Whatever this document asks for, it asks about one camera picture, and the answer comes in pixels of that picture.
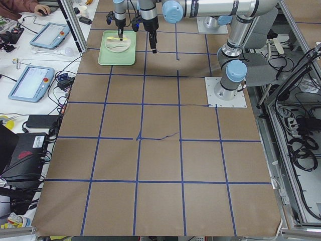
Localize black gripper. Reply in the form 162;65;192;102
140;9;159;53
114;11;126;41

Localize yellow plastic fork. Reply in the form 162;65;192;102
107;36;127;41

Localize cream round plate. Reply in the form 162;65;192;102
105;36;131;53

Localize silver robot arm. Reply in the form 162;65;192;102
161;1;277;100
113;0;126;41

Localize operator hand on mouse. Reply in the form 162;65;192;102
34;4;51;16

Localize light green tray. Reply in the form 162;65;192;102
98;30;136;65

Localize white light bulb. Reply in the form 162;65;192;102
56;47;74;57

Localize far blue teach pendant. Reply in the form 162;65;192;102
30;23;70;50

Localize blue teach pendant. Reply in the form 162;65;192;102
8;65;55;102
30;23;70;50

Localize near blue teach pendant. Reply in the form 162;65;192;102
8;65;55;102

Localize grey office chair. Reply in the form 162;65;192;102
244;8;278;87

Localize black power adapter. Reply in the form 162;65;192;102
26;114;59;129

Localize black laptop computer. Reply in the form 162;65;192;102
1;125;48;191

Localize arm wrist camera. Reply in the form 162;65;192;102
106;11;115;25
131;16;141;32

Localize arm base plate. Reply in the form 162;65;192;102
197;17;228;35
205;77;247;108

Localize aluminium frame post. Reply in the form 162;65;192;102
57;0;87;53

